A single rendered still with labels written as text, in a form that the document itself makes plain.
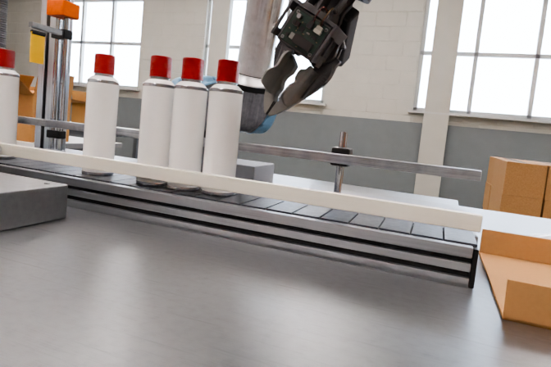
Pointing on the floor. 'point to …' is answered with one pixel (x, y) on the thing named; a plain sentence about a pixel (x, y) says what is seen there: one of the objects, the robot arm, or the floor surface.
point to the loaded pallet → (518, 187)
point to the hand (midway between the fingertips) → (273, 107)
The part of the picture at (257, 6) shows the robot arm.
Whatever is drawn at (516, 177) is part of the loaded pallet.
